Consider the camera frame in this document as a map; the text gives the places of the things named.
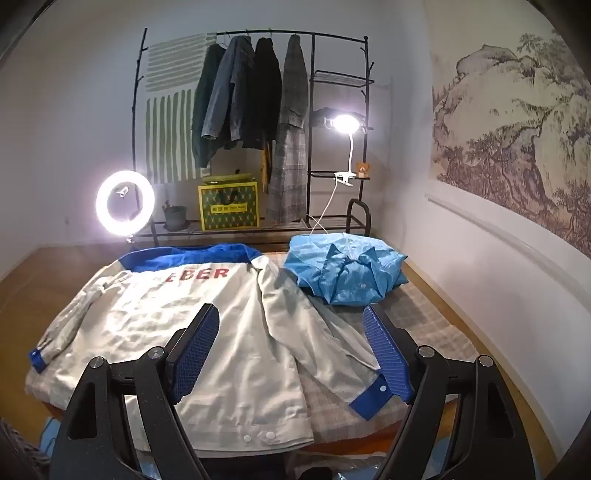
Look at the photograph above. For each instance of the dark green hanging jacket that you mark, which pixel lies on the dark green hanging jacket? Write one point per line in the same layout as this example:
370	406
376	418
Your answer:
205	115

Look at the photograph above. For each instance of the beige and blue work jacket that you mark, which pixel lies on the beige and blue work jacket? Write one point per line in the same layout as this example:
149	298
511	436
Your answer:
138	314

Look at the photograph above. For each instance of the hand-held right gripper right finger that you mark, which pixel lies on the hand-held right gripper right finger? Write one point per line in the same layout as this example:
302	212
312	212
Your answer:
390	355

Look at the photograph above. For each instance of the landscape wall mural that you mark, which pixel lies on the landscape wall mural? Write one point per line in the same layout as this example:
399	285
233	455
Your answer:
508	129

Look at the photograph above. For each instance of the white clip lamp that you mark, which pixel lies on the white clip lamp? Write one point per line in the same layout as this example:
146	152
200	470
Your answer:
346	123

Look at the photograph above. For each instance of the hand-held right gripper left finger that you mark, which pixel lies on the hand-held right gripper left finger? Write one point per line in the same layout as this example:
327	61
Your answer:
194	355

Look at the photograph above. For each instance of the yellow green flat tray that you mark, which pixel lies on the yellow green flat tray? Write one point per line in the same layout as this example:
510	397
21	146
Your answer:
228	177

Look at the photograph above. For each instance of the grey plaid hanging coat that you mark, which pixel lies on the grey plaid hanging coat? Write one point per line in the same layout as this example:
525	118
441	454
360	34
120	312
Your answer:
288	161

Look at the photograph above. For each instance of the small brown teddy bear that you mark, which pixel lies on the small brown teddy bear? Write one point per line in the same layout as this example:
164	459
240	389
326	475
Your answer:
363	169

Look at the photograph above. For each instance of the black metal bed rail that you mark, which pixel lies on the black metal bed rail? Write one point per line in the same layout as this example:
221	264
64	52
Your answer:
367	212

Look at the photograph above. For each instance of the blue denim hanging jacket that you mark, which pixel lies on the blue denim hanging jacket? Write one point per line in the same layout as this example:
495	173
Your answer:
226	92

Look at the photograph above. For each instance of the yellow hanging cloth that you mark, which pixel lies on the yellow hanging cloth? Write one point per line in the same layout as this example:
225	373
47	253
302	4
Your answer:
264	170

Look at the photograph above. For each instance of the dark bag on shelf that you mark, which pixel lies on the dark bag on shelf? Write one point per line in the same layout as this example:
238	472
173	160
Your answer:
321	115

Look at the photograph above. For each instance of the plaid bed blanket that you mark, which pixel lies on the plaid bed blanket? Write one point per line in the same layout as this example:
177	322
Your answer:
429	323

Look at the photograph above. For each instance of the yellow green patterned box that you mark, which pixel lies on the yellow green patterned box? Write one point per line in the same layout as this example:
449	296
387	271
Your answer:
228	207

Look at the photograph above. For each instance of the green striped wall hanging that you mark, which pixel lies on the green striped wall hanging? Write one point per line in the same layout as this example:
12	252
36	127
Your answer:
161	134

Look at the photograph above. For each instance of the small potted plant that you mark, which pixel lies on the small potted plant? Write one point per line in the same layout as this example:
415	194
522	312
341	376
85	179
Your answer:
175	218

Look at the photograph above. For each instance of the clear plastic bag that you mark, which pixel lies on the clear plastic bag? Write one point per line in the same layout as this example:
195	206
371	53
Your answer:
332	464

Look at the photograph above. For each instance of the black metal clothes rack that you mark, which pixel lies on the black metal clothes rack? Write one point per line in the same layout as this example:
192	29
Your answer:
312	92

